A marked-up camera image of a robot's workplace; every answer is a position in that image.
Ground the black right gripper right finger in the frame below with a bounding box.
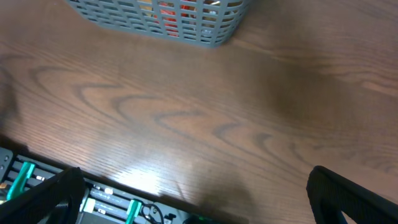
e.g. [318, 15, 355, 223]
[306, 166, 397, 224]

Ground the orange spaghetti pasta packet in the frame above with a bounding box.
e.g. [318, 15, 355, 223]
[152, 0, 197, 40]

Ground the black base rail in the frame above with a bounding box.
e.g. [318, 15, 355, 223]
[0, 146, 224, 224]

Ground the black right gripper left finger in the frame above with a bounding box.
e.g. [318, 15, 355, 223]
[1, 167, 85, 223]

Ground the grey plastic basket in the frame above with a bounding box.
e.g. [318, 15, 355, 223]
[67, 0, 251, 48]

